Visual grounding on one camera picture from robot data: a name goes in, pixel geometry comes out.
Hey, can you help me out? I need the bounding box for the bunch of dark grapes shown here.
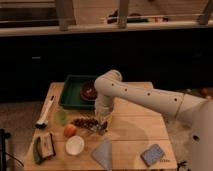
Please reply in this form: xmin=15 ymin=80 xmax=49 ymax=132
xmin=72 ymin=118 xmax=98 ymax=131

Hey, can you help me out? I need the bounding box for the silver metal fork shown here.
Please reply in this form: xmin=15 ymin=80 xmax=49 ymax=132
xmin=87 ymin=129 xmax=97 ymax=135

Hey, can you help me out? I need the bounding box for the orange fruit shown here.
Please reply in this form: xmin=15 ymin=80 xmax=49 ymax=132
xmin=64 ymin=124 xmax=77 ymax=138

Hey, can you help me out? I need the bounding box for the grey folded cloth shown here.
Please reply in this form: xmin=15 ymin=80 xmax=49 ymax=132
xmin=91 ymin=139 xmax=112 ymax=171

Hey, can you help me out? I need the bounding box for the green cucumber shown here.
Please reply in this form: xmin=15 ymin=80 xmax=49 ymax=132
xmin=33 ymin=137 xmax=43 ymax=165

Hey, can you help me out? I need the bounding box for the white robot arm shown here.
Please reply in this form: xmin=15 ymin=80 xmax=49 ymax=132
xmin=94 ymin=70 xmax=213 ymax=171

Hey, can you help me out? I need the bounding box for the dark red bowl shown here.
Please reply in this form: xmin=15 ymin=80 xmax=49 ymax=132
xmin=80 ymin=80 xmax=97 ymax=101

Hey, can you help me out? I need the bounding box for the blue sponge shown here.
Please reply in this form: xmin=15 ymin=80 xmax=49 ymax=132
xmin=140 ymin=144 xmax=165 ymax=167

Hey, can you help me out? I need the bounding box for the green plastic cup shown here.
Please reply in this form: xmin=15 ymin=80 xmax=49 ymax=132
xmin=54 ymin=110 xmax=67 ymax=126

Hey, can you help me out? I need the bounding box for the small metal cup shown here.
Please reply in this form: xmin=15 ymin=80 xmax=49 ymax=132
xmin=97 ymin=122 xmax=108 ymax=135

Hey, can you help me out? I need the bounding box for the brown sandwich block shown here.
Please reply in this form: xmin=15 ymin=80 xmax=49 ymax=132
xmin=41 ymin=133 xmax=55 ymax=158

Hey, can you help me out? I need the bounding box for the black stand with cable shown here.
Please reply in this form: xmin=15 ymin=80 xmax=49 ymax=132
xmin=0 ymin=128 xmax=24 ymax=171

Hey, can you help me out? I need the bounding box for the green plastic tray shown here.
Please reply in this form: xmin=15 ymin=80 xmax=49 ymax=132
xmin=58 ymin=75 xmax=96 ymax=110

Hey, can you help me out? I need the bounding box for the black cable right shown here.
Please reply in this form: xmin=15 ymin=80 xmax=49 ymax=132
xmin=176 ymin=161 xmax=190 ymax=171

